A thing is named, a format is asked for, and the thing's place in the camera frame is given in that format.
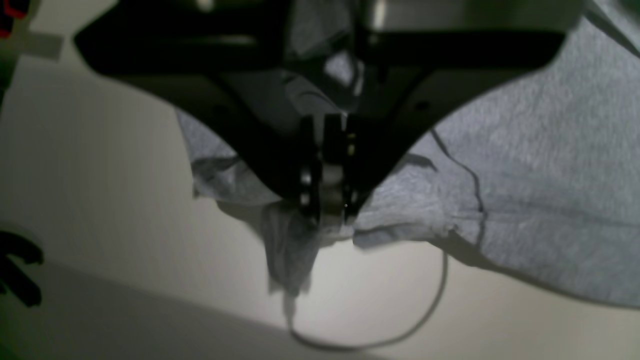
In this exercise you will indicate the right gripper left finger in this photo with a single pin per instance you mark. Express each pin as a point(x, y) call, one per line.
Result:
point(221, 62)

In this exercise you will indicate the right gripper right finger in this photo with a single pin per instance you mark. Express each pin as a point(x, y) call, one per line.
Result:
point(416, 62)

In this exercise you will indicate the grey T-shirt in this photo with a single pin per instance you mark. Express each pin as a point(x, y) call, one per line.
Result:
point(539, 178)

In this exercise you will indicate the blue black bar clamp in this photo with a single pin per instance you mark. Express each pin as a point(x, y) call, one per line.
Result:
point(12, 278)

